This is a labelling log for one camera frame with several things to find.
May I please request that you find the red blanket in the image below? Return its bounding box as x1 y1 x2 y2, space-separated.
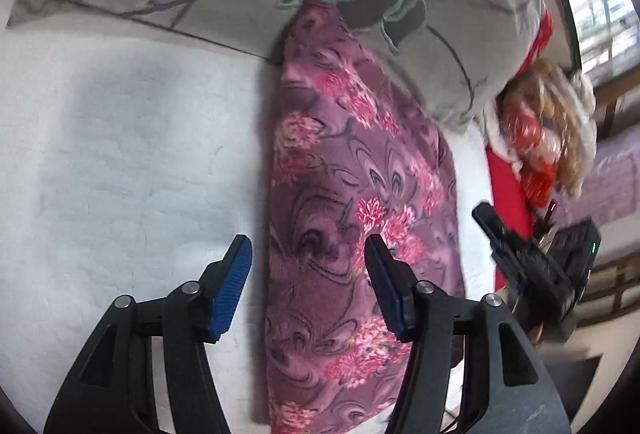
485 148 534 290

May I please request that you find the brown wooden bench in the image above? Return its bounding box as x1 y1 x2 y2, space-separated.
575 252 640 328

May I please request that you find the white quilted bedspread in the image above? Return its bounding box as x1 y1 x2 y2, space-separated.
0 8 501 434

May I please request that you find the red patterned pillow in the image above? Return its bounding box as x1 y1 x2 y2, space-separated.
518 10 554 72

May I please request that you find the plastic bag of items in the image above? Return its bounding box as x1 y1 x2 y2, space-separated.
478 59 597 210

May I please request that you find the purple pink floral garment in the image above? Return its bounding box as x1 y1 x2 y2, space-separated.
265 4 465 433

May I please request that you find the lilac bed cover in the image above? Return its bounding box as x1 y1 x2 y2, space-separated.
553 124 640 229

